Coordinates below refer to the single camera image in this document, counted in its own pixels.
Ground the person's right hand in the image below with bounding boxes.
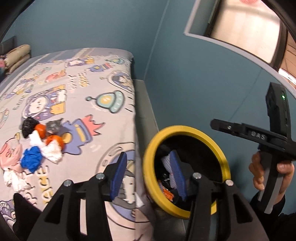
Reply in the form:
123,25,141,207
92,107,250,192
248,151,296,204

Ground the orange trash piece lower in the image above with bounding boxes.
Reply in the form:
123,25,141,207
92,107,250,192
45,135,65,149

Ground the pink cloth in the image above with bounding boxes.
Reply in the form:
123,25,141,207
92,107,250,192
1,137,23,173

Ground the white crumpled paper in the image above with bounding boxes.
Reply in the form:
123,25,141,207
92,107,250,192
3,168,31,192

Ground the yellow rimmed black trash bin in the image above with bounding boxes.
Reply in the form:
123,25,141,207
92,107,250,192
142,125,231,219

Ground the orange trash piece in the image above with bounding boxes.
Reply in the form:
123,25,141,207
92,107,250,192
35,123,47,139
45,135,65,149

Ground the cartoon space print bed sheet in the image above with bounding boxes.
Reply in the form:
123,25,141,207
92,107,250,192
1,48,154,240

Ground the orange trash piece upper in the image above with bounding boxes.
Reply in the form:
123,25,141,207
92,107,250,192
35,123,47,139

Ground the window with grey frame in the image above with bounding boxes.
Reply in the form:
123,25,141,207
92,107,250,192
184,1,295,93

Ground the orange snack bag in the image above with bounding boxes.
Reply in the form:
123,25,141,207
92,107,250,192
158,180,175,202

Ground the grey foil crumpled wrapper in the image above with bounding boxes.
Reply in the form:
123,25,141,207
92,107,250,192
46,118,63,135

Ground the white tissue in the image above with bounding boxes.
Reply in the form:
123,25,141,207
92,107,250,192
29,131,62,164

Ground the beige folded blanket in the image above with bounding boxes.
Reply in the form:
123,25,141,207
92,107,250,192
4,44,31,75

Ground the blue crumpled glove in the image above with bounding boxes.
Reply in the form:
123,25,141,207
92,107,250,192
21,146,43,173

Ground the black crumpled trash ball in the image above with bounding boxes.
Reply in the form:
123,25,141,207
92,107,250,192
21,117,40,138

